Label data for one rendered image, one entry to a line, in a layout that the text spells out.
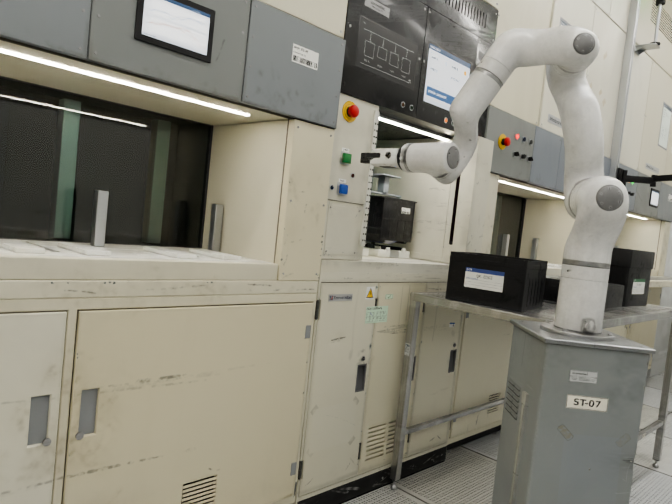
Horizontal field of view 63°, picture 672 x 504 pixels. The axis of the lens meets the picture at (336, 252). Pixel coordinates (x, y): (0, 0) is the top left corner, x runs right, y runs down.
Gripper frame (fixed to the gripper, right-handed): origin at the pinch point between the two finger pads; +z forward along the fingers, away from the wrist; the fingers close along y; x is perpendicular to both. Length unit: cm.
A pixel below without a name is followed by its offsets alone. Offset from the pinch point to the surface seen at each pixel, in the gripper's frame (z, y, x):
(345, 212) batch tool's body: 9.7, 3.1, -17.3
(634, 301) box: -41, 143, -42
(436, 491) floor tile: -6, 54, -120
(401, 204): 29, 56, -11
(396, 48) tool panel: 9.0, 18.7, 40.6
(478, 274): -19, 43, -34
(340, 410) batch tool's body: 9, 10, -85
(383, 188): 37, 53, -4
